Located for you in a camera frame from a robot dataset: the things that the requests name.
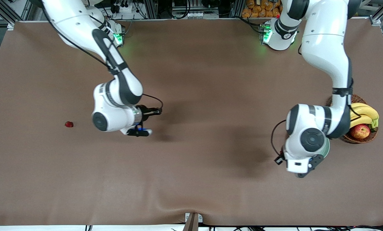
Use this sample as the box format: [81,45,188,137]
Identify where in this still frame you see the pile of orange round food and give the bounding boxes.
[242,0,283,18]

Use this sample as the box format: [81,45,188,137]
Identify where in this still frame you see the yellow banana bunch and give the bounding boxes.
[349,103,380,129]

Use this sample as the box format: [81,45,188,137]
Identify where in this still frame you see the metal table edge bracket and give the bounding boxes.
[182,212,204,231]

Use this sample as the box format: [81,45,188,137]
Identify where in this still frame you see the brown wicker basket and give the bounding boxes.
[325,94,379,144]

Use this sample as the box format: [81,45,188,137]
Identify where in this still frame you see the red yellow apple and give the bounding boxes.
[349,124,371,139]

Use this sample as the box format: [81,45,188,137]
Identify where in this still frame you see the brown table cover mat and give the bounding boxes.
[0,18,383,227]

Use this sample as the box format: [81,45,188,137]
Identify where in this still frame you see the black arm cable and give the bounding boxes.
[271,119,288,165]
[42,10,163,116]

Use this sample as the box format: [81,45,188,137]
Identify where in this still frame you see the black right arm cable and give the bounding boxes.
[42,10,163,116]

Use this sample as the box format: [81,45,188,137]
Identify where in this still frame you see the white power strip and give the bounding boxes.
[112,0,135,14]

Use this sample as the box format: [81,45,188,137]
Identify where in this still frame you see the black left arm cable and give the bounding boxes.
[271,119,288,165]

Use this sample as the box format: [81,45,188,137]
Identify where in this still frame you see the aluminium frame corner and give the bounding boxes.
[0,0,35,31]
[369,0,383,28]

